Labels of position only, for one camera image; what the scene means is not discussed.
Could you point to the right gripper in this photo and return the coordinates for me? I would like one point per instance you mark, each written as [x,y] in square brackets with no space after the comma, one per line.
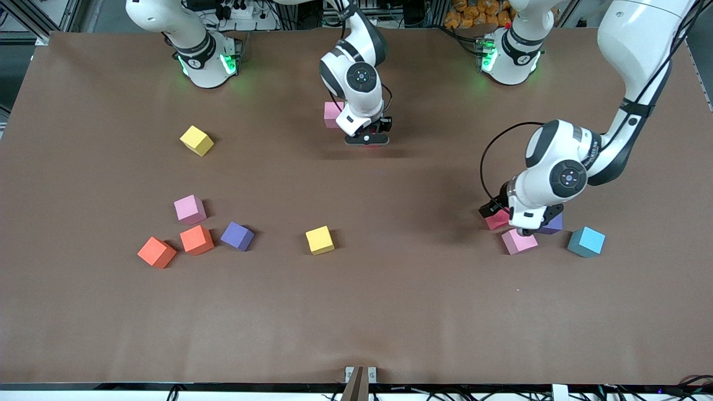
[384,123]

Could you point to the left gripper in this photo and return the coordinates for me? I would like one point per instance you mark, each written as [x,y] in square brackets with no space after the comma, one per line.
[503,199]

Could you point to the pink foam cube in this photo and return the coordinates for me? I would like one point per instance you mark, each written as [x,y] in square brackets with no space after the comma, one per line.
[190,209]
[332,114]
[519,243]

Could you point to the yellow foam cube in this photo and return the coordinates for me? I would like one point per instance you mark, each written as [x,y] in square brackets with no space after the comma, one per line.
[320,240]
[196,140]

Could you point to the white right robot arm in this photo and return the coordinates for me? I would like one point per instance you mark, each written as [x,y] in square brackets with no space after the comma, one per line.
[356,72]

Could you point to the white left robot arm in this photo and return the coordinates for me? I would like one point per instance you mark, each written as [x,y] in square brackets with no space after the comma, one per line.
[629,44]

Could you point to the purple foam cube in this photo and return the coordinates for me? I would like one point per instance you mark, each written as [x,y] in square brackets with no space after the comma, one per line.
[552,227]
[237,235]

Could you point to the light blue foam cube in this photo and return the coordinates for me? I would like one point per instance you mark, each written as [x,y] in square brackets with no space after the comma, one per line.
[586,241]

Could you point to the grey equipment box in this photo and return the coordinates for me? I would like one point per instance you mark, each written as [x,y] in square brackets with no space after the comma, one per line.
[367,14]

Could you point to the brown paper table cover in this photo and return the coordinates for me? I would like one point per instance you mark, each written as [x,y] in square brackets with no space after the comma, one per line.
[390,312]

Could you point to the pile of orange objects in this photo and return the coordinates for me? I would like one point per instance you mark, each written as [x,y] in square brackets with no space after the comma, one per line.
[473,14]

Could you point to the orange foam cube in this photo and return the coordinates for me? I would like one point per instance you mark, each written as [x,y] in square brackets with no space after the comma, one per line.
[156,252]
[196,240]

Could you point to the small white block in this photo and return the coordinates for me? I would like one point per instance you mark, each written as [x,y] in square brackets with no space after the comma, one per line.
[560,392]

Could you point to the brown pointed pole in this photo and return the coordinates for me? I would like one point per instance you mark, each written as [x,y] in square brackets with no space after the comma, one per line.
[356,387]

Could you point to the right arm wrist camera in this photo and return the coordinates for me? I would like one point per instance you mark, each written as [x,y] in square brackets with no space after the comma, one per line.
[386,124]

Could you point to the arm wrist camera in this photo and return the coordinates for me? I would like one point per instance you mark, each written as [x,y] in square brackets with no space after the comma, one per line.
[551,214]
[386,124]

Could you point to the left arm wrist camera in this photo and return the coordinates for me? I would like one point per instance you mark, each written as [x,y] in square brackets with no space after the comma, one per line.
[551,214]

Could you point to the aluminium frame profile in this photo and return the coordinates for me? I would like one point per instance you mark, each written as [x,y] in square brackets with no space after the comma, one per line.
[34,18]
[690,25]

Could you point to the black table edge rail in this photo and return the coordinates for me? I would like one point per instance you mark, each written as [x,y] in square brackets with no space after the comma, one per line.
[111,386]

